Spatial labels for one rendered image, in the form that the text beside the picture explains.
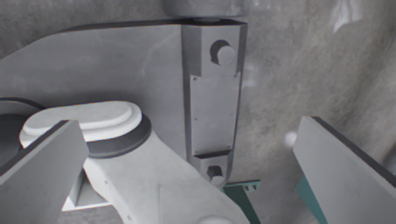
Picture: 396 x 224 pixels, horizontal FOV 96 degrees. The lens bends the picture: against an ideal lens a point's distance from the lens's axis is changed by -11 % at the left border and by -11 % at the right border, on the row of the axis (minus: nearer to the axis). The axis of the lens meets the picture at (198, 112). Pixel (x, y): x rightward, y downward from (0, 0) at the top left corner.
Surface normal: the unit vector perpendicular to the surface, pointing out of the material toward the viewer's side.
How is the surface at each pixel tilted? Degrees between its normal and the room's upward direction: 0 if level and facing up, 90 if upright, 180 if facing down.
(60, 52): 0
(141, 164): 90
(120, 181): 90
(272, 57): 0
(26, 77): 0
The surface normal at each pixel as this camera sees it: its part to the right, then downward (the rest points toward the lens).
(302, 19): 0.22, 0.49
